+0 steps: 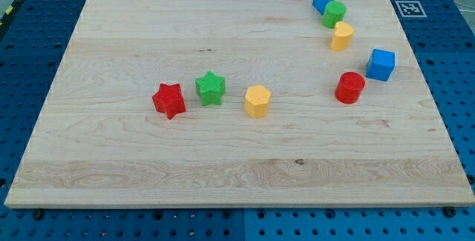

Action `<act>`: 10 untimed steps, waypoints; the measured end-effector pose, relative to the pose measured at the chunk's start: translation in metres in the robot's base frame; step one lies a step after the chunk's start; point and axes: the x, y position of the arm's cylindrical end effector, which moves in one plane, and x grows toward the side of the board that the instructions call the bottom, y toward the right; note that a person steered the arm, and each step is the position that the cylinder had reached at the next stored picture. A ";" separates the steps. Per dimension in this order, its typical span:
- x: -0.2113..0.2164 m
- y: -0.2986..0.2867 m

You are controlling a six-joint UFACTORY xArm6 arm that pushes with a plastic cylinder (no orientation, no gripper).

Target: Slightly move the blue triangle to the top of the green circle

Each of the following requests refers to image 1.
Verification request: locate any green cylinder block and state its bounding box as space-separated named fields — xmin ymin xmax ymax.
xmin=322 ymin=1 xmax=347 ymax=29

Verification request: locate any blue cube block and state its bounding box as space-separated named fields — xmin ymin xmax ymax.
xmin=366 ymin=49 xmax=396 ymax=82

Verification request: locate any white fiducial marker tag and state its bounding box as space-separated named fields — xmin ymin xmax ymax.
xmin=395 ymin=0 xmax=427 ymax=18

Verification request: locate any yellow heart block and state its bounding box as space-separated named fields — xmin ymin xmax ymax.
xmin=330 ymin=22 xmax=355 ymax=51

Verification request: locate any wooden board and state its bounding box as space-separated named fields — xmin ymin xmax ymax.
xmin=5 ymin=0 xmax=474 ymax=208

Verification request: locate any yellow hexagon block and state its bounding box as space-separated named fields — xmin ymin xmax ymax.
xmin=244 ymin=85 xmax=272 ymax=118

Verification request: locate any red star block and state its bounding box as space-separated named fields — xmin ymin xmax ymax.
xmin=152 ymin=83 xmax=186 ymax=119

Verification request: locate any green star block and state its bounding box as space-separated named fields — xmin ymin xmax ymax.
xmin=195 ymin=70 xmax=226 ymax=106

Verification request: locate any red cylinder block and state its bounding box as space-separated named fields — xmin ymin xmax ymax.
xmin=335 ymin=72 xmax=366 ymax=105

